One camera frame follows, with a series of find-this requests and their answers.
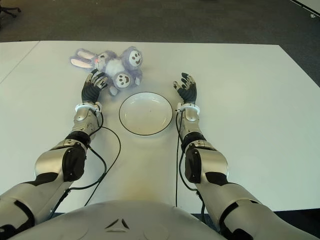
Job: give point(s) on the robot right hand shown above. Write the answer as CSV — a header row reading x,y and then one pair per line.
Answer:
x,y
188,93

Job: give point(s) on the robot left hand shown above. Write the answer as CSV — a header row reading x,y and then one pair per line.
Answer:
x,y
91,90

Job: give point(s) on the purple plush bunny doll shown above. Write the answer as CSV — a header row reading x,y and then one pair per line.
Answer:
x,y
112,66

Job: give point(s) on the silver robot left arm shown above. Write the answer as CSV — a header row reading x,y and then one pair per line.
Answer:
x,y
50,160

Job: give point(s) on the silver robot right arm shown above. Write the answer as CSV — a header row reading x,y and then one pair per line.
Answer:
x,y
212,160

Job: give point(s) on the white plate with black rim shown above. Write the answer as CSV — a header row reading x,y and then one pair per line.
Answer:
x,y
146,115

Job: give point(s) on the black office chair base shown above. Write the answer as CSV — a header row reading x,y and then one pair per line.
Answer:
x,y
10,6

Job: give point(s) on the silver robot torso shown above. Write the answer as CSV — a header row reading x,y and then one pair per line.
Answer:
x,y
125,225

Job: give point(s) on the small white floor scrap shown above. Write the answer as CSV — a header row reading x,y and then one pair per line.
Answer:
x,y
312,15

